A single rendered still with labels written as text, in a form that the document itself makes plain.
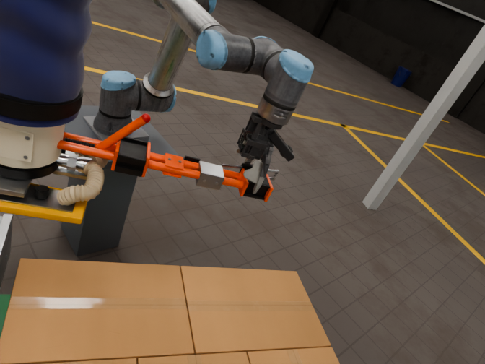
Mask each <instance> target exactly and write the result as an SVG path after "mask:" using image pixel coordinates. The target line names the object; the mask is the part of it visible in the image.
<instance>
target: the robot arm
mask: <svg viewBox="0 0 485 364"><path fill-rule="evenodd" d="M152 1H153V2H154V3H155V4H156V5H157V6H158V7H159V8H161V9H166V10H167V12H168V13H169V14H170V16H171V18H170V22H169V24H168V26H167V29H166V32H165V35H164V38H163V40H162V43H161V46H160V49H159V51H158V53H157V57H156V59H155V61H154V64H153V67H152V70H151V72H149V73H147V74H146V75H145V76H144V78H143V80H142V79H136V77H135V76H134V75H133V74H130V73H129V72H127V71H108V72H106V73H105V74H104V75H103V76H102V82H101V85H100V86H101V88H100V105H99V111H98V113H97V115H96V117H95V119H94V122H93V126H94V128H95V130H96V131H98V132H100V133H101V134H104V135H107V136H111V135H113V134H114V133H116V132H117V131H119V130H120V129H122V128H123V127H124V126H127V125H128V124H130V123H131V122H132V118H131V111H149V112H160V113H164V112H170V111H171V110H172V109H173V108H174V106H175V101H176V89H175V85H174V84H173V81H174V79H175V77H176V75H177V73H178V70H179V68H180V65H181V64H182V62H183V59H184V58H185V55H186V53H187V51H188V48H189V46H190V44H191V42H193V43H194V44H195V45H196V56H197V59H198V62H199V63H200V65H201V66H202V67H204V68H207V69H210V70H222V71H228V72H238V73H243V74H254V75H259V76H261V77H263V78H264V79H265V80H266V81H267V82H268V85H267V87H266V90H265V92H264V94H263V97H262V98H261V101H260V103H259V106H258V108H257V111H258V112H257V113H256V112H254V111H253V112H252V114H251V116H250V119H249V121H248V124H247V126H246V128H244V127H243V130H242V132H241V135H240V137H239V139H238V141H237V144H238V147H239V149H238V150H237V153H239V154H241V156H242V157H246V158H245V162H244V163H247V164H251V162H252V161H253V160H254V159H257V160H256V161H255V162H254V163H253V167H252V168H251V169H248V170H245V171H244V173H243V176H244V178H246V179H248V180H249V181H251V182H253V183H254V184H255V185H254V188H253V194H256V192H257V191H258V190H259V188H260V187H261V185H262V183H263V181H264V178H265V177H266V174H267V172H268V169H269V166H270V163H271V155H272V153H273V151H274V146H275V147H276V148H277V149H278V151H280V155H281V156H282V157H284V158H285V159H286V160H287V161H288V162H289V161H291V160H293V159H294V154H293V149H292V148H291V147H290V146H289V145H287V143H286V142H285V141H284V140H283V139H282V137H281V136H280V135H279V133H278V132H277V131H276V129H282V127H283V125H287V124H288V123H289V120H290V118H291V117H292V114H293V113H294V110H295V108H296V107H297V104H298V102H299V100H300V98H301V96H302V94H303V92H304V90H305V88H306V86H307V83H308V82H309V81H310V79H311V75H312V73H313V70H314V66H313V63H312V62H311V61H310V60H309V59H308V58H305V57H304V56H303V55H302V54H300V53H298V52H296V51H293V50H289V49H283V48H282V47H280V46H279V45H278V44H277V43H276V42H275V41H274V40H272V39H270V38H267V37H265V36H258V37H255V38H249V37H244V36H240V35H233V34H231V33H230V32H229V31H228V30H227V29H226V28H225V27H223V26H221V25H220V24H219V23H218V22H217V21H216V20H215V19H214V18H213V17H212V16H211V15H210V14H211V13H212V12H213V11H214V9H215V6H216V2H217V0H152ZM260 159H261V160H262V161H260Z"/></svg>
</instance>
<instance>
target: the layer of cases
mask: <svg viewBox="0 0 485 364"><path fill-rule="evenodd" d="M0 364H340V363H339V361H338V358H337V357H336V354H335V352H334V351H333V348H332V347H331V343H330V342H329V340H328V338H327V336H326V333H325V331H324V329H323V327H322V325H321V323H320V320H319V318H318V316H317V314H316V312H315V309H314V308H313V305H312V303H311V302H310V299H309V297H308V295H307V293H306V291H305V289H304V286H303V284H302V282H301V280H300V278H299V276H298V273H297V272H296V271H280V270H265V269H235V268H220V267H204V266H175V265H159V264H130V263H114V262H99V261H69V260H54V259H24V258H21V259H20V260H19V266H18V269H17V274H16V277H15V281H14V286H13V289H12V294H11V298H10V301H9V306H8V309H7V312H6V317H5V320H4V325H3V329H2V332H1V337H0Z"/></svg>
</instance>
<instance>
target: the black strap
mask: <svg viewBox="0 0 485 364"><path fill-rule="evenodd" d="M83 92H84V91H83V87H82V88H81V90H80V92H79V95H78V97H76V98H75V99H73V100H69V101H66V102H62V103H44V102H38V101H31V100H24V99H21V98H18V97H13V96H11V95H5V94H3V93H0V115H2V116H7V117H10V118H16V119H21V120H26V121H57V120H61V119H65V118H68V117H70V116H72V115H74V114H76V113H77V112H78V111H79V110H80V108H81V105H82V98H83Z"/></svg>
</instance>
